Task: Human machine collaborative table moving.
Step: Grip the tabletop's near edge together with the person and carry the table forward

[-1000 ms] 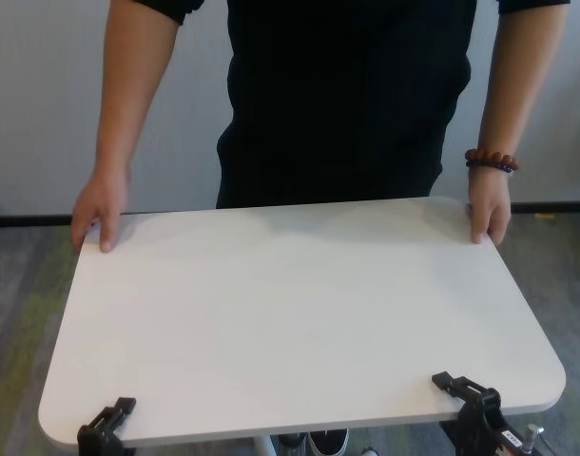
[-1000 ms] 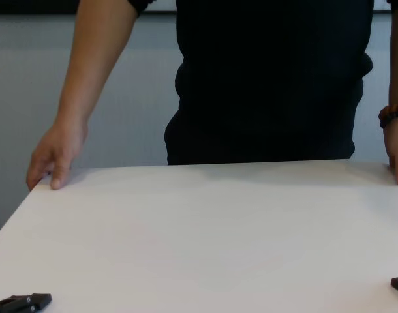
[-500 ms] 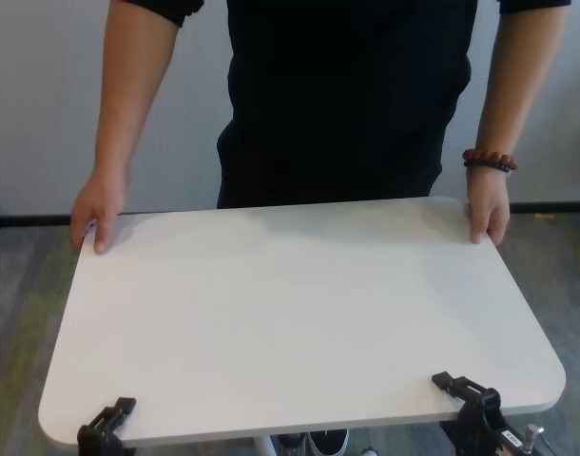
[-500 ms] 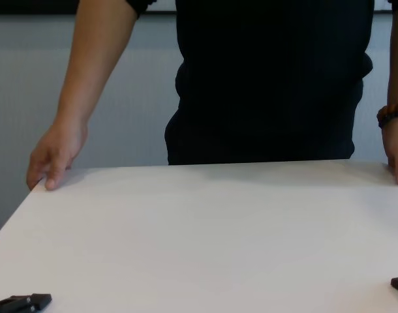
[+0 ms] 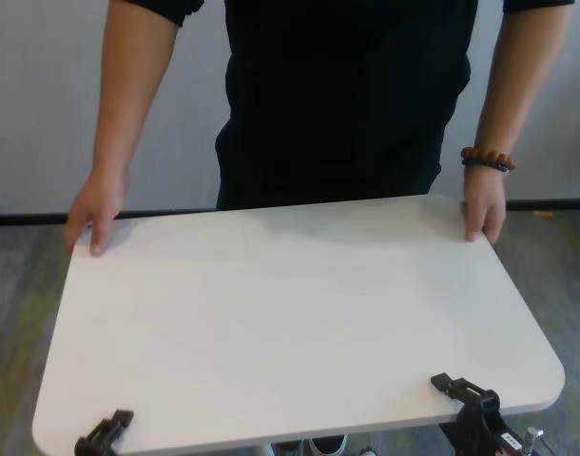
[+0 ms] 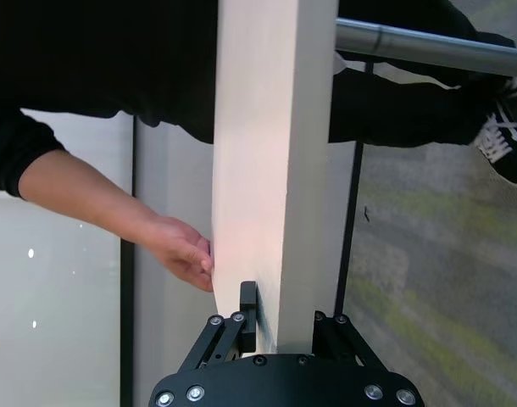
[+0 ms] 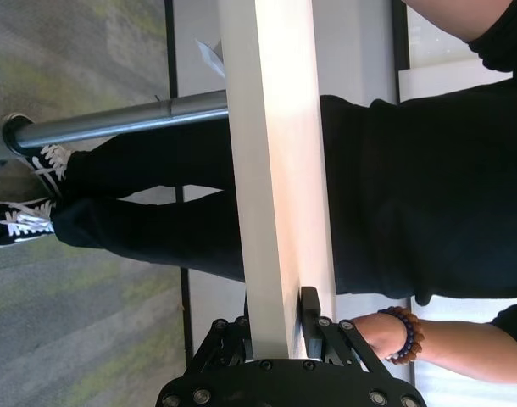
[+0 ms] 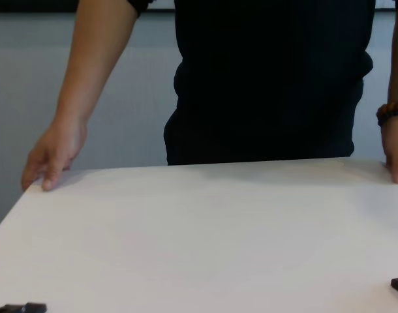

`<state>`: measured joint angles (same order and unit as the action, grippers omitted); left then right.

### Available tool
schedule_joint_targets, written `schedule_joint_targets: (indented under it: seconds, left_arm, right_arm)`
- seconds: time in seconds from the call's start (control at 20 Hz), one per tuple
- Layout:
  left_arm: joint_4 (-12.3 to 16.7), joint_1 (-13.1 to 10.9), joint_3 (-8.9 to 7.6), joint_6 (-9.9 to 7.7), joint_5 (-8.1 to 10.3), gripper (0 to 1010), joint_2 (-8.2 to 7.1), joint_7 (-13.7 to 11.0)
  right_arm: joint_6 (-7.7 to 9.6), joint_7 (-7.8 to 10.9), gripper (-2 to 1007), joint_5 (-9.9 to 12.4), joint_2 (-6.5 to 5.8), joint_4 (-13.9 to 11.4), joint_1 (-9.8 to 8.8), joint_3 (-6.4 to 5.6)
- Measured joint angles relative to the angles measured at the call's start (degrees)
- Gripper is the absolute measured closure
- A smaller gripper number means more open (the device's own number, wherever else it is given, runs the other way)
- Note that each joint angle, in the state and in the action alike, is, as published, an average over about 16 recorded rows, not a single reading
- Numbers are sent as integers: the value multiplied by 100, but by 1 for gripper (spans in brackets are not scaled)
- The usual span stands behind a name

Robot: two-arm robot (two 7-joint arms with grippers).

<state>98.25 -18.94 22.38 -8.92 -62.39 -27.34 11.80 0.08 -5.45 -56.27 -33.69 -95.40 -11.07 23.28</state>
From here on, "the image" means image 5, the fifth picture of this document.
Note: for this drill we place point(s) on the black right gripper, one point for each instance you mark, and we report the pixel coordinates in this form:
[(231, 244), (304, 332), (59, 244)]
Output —
[(480, 427)]

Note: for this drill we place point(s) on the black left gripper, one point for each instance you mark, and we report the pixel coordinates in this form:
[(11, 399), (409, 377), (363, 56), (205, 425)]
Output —
[(90, 447)]

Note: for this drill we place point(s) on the white pedestal table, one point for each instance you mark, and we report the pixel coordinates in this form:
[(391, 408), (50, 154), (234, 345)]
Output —
[(290, 309)]

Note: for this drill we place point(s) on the person's bare right forearm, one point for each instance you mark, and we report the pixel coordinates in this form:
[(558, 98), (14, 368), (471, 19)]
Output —
[(128, 95)]

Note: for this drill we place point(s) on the person's bare left forearm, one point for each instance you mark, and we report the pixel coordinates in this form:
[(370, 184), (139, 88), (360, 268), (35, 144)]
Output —
[(518, 81)]

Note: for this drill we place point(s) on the person's left hand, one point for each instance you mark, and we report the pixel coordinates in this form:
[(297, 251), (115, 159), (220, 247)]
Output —
[(485, 204)]

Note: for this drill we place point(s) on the person's right hand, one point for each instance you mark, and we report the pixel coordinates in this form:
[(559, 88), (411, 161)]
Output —
[(97, 204)]

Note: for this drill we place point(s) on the black white left sneaker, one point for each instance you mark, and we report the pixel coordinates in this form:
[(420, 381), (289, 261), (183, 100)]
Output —
[(328, 444)]

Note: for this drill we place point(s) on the small orange floor scrap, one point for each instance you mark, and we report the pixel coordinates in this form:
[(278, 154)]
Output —
[(545, 214)]

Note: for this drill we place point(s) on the person's body in black clothes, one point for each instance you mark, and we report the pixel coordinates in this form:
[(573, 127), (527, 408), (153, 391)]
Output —
[(347, 104)]

